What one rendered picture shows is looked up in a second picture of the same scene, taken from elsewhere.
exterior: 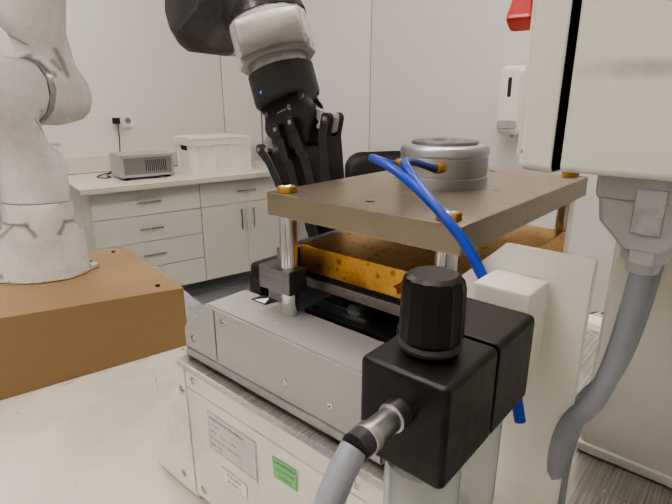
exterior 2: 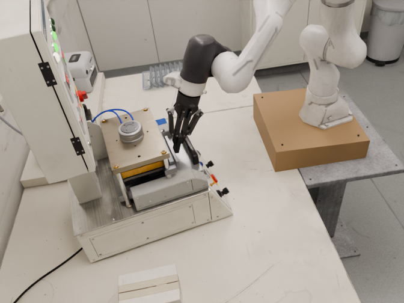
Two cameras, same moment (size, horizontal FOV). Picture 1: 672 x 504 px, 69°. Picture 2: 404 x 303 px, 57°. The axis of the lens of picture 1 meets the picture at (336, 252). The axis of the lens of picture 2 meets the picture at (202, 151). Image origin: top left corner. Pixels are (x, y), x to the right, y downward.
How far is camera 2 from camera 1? 1.57 m
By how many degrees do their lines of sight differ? 102
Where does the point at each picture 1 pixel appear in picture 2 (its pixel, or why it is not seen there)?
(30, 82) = (315, 45)
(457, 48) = not seen: outside the picture
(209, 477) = not seen: hidden behind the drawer
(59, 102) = (328, 57)
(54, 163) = (315, 79)
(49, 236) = (306, 103)
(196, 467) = not seen: hidden behind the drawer
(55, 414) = (241, 140)
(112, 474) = (205, 151)
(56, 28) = (327, 27)
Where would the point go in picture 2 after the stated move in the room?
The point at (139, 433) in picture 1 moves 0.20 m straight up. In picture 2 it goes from (220, 156) to (217, 119)
